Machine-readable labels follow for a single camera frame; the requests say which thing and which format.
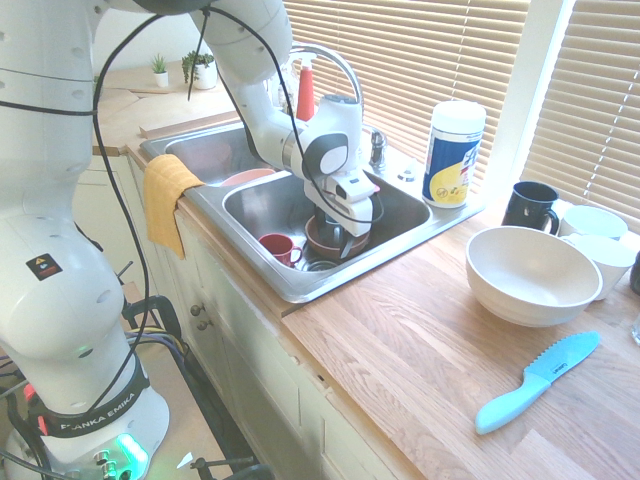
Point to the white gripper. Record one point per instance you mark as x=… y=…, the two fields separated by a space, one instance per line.
x=357 y=217

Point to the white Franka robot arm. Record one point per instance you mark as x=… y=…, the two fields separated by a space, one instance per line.
x=50 y=300

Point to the metal sink drain strainer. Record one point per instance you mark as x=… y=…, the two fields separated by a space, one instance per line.
x=320 y=265

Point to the stainless steel double sink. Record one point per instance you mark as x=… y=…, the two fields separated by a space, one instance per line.
x=270 y=205

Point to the chrome sink hole cap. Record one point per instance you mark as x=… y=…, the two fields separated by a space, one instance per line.
x=406 y=175

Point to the light blue plastic knife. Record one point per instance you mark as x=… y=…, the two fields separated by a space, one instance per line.
x=535 y=382

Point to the grey ceramic mug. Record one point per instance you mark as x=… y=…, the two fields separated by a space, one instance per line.
x=325 y=235

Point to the brown wooden bowl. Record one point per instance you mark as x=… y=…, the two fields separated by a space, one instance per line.
x=320 y=248

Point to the red enamel mug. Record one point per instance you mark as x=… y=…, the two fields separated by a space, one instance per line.
x=280 y=246

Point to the chrome side sprayer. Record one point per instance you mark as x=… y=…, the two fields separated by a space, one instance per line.
x=378 y=150

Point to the pink plate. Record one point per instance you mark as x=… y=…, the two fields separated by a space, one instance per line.
x=245 y=176

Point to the red dish soap bottle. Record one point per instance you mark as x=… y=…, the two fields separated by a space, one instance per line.
x=305 y=95

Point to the disinfecting wipes canister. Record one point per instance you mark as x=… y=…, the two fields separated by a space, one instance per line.
x=452 y=155

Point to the chrome arched faucet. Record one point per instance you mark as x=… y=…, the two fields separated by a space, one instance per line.
x=350 y=70

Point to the bronze cabinet knob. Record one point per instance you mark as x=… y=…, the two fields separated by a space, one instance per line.
x=204 y=325
x=198 y=309

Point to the yellow dish cloth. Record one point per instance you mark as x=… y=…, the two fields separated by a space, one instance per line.
x=162 y=200

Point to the white kitchen cabinet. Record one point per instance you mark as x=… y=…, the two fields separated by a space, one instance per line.
x=260 y=390

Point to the black C-clamp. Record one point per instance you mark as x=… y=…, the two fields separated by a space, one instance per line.
x=162 y=305

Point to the black mug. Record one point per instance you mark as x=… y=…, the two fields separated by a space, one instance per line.
x=525 y=210

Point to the wide beige window blind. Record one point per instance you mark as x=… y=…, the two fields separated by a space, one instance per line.
x=425 y=50

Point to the trailing plant in white pot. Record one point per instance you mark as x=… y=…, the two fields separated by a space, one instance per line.
x=205 y=75

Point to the large cream bowl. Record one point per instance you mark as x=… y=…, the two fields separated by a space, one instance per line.
x=530 y=280

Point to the small spiky potted plant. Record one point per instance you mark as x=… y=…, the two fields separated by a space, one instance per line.
x=160 y=75

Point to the white cup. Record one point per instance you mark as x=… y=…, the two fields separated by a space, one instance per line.
x=592 y=220

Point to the black clamp with screw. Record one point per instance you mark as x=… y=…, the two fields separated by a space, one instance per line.
x=235 y=470

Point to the white paper scrap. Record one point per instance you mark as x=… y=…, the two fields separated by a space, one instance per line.
x=185 y=461

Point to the white tapered bowl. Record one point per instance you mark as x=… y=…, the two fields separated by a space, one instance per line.
x=612 y=265

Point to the narrow beige window blind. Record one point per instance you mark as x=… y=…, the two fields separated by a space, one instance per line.
x=600 y=100

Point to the dark object at counter edge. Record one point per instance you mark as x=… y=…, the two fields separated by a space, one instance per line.
x=636 y=272

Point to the clear drinking glass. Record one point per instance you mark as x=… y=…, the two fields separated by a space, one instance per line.
x=636 y=330

